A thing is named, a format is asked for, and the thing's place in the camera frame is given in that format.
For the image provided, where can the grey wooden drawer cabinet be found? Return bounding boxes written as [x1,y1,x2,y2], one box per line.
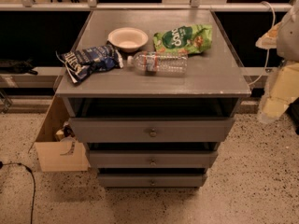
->
[56,9,250,175]

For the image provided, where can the white paper bowl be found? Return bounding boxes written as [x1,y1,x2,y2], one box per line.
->
[108,27,149,53]

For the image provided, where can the black object on ledge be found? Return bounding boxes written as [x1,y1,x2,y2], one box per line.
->
[0,59,37,75]

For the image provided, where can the clear plastic water bottle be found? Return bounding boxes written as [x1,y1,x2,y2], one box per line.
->
[127,51,188,77]

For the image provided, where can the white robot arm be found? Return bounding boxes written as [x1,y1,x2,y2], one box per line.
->
[255,0,299,124]

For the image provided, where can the blue chip bag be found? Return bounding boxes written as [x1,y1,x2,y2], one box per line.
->
[56,43,123,84]

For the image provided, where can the cardboard box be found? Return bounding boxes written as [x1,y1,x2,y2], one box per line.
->
[35,96,89,172]

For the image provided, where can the black floor cable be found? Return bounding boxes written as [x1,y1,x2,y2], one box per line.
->
[0,161,37,224]

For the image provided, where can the items inside cardboard box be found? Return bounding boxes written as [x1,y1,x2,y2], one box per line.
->
[55,121,75,141]

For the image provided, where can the grey bottom drawer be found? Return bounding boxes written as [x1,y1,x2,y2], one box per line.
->
[98,175,206,188]

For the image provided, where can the white hanging cable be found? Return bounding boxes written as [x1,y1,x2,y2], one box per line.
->
[248,1,278,87]

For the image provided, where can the green snack bag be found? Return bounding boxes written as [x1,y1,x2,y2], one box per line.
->
[153,24,212,54]

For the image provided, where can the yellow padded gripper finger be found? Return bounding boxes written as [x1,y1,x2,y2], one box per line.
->
[258,62,299,124]
[255,22,281,49]

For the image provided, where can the grey top drawer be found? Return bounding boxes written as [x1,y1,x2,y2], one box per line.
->
[69,118,235,143]

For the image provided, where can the grey middle drawer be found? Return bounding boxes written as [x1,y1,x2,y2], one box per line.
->
[89,150,218,168]

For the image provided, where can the grey drawer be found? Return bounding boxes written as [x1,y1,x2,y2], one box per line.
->
[89,150,218,168]
[98,175,206,188]
[69,118,235,143]

